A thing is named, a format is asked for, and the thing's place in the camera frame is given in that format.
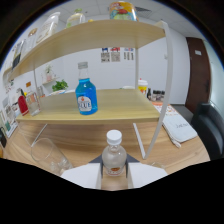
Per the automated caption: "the clear bottle with red label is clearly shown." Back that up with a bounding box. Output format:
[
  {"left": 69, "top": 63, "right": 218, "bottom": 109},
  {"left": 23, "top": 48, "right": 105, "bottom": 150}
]
[{"left": 101, "top": 129, "right": 128, "bottom": 178}]

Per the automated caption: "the clear drinking glass with ice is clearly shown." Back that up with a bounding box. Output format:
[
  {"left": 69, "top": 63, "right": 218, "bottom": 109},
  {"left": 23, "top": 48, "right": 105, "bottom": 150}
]
[{"left": 30, "top": 137, "right": 74, "bottom": 177}]

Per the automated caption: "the yellow cup with white lid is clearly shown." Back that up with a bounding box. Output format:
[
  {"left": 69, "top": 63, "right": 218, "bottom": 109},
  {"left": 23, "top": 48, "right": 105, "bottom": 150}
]
[{"left": 137, "top": 78, "right": 149, "bottom": 98}]

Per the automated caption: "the white zip pouch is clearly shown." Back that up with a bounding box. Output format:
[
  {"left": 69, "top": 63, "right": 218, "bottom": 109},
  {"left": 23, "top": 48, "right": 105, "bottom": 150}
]
[{"left": 161, "top": 112, "right": 199, "bottom": 148}]

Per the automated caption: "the orange printed booklet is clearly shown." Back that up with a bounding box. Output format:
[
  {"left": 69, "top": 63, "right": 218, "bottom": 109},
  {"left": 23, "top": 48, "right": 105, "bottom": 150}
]
[{"left": 152, "top": 101, "right": 178, "bottom": 117}]

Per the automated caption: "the black chair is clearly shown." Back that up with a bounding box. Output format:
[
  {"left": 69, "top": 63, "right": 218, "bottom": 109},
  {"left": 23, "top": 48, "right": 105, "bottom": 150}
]
[{"left": 191, "top": 102, "right": 224, "bottom": 162}]

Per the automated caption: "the blue liquid bottle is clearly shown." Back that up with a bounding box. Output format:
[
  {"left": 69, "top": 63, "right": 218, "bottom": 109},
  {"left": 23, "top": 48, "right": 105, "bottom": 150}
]
[{"left": 74, "top": 61, "right": 99, "bottom": 116}]

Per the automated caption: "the clear bottle with orange cap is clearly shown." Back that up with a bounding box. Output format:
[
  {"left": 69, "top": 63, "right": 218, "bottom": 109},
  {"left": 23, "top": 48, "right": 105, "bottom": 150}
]
[{"left": 26, "top": 87, "right": 42, "bottom": 117}]

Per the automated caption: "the small red liquid bottle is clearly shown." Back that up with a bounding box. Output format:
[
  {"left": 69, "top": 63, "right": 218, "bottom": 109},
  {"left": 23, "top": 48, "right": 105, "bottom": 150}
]
[{"left": 16, "top": 88, "right": 30, "bottom": 117}]

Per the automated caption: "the brown door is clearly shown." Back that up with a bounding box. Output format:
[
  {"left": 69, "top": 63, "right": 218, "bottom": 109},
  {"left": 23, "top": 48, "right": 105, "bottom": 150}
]
[{"left": 185, "top": 36, "right": 212, "bottom": 115}]

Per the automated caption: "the glass jar with wooden lid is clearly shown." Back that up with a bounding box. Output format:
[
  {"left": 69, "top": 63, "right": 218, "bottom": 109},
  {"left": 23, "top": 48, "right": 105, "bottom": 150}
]
[{"left": 24, "top": 27, "right": 39, "bottom": 56}]

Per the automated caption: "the clear bottle with green cap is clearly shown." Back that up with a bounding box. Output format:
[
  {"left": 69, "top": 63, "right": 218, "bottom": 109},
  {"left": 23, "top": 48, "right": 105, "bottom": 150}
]
[{"left": 65, "top": 8, "right": 87, "bottom": 29}]

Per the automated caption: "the white frame wooden shelf rack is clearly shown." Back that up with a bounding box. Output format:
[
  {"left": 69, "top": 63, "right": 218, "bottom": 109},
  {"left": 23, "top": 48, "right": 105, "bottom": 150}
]
[{"left": 3, "top": 18, "right": 175, "bottom": 161}]

